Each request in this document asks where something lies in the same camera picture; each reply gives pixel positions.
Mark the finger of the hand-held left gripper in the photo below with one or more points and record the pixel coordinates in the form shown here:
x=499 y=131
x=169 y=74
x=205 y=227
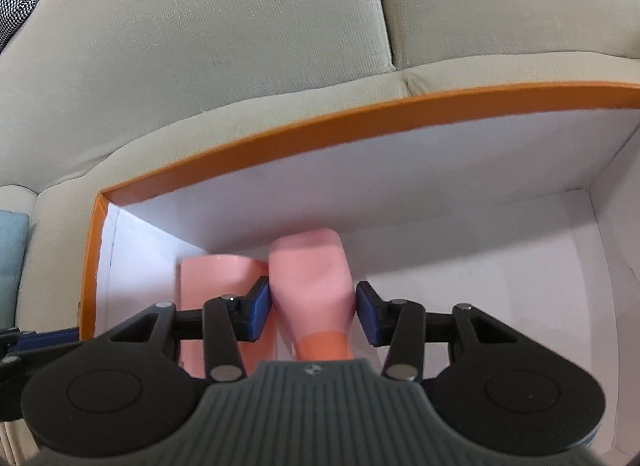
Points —
x=45 y=338

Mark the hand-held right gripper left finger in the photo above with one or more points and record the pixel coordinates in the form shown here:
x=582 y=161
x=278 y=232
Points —
x=257 y=310

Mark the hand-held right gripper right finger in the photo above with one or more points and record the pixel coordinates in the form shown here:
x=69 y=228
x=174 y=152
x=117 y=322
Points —
x=368 y=315

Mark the orange cardboard box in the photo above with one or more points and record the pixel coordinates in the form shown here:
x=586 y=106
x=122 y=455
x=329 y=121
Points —
x=350 y=120

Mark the light blue cushion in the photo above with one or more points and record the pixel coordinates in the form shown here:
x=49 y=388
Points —
x=11 y=266

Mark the beige sofa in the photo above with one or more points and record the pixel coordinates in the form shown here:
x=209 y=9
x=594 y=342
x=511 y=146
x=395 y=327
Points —
x=200 y=45

